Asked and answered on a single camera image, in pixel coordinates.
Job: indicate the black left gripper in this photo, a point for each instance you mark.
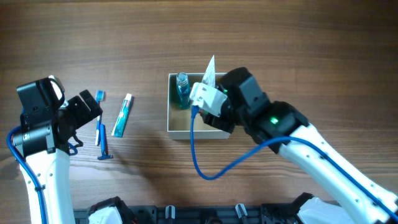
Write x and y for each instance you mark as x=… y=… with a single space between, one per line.
x=78 y=102

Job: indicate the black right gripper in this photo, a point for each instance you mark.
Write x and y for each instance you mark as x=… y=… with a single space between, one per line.
x=226 y=118

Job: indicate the white bamboo conditioner tube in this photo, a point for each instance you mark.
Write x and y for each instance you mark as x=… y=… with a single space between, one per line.
x=209 y=77

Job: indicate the blue mouthwash bottle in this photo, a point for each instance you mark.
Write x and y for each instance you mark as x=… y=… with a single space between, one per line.
x=183 y=90

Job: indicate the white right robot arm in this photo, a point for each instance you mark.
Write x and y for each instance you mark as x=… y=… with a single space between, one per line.
x=359 y=198

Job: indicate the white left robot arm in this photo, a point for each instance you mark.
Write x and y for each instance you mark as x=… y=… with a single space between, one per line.
x=47 y=178

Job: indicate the blue toothbrush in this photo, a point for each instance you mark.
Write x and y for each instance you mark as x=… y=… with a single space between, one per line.
x=99 y=97

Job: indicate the blue disposable razor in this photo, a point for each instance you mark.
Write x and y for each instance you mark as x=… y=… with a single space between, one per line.
x=103 y=143

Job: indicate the teal toothpaste tube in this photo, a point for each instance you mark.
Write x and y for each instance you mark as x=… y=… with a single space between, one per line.
x=121 y=121

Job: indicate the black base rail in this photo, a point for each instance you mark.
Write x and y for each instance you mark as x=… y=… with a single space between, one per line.
x=239 y=213

